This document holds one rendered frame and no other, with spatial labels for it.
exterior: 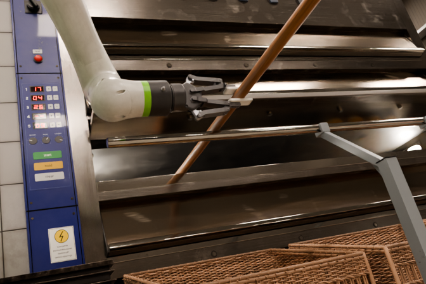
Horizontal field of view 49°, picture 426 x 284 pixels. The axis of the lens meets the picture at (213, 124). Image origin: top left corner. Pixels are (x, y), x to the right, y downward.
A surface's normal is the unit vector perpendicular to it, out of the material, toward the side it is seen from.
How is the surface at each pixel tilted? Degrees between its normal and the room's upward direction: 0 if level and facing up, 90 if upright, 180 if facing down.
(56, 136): 90
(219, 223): 70
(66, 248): 90
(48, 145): 90
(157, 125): 167
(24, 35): 90
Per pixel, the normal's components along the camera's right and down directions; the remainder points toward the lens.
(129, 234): 0.24, -0.73
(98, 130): 0.29, 0.77
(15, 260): 0.34, -0.45
